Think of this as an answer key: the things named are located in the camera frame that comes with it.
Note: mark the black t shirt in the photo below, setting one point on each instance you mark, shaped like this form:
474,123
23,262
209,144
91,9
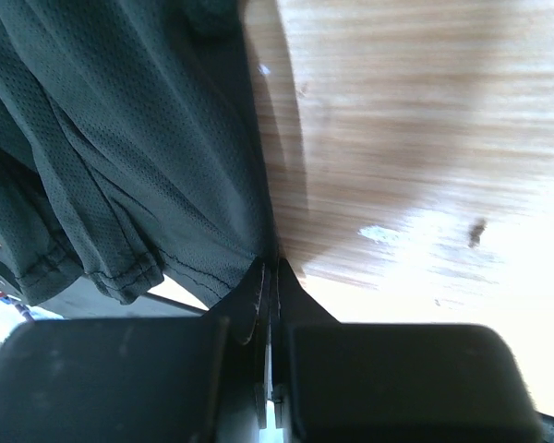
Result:
129,148

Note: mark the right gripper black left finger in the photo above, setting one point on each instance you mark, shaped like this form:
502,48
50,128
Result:
159,379

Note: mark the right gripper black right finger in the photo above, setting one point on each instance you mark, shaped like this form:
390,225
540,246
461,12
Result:
384,382

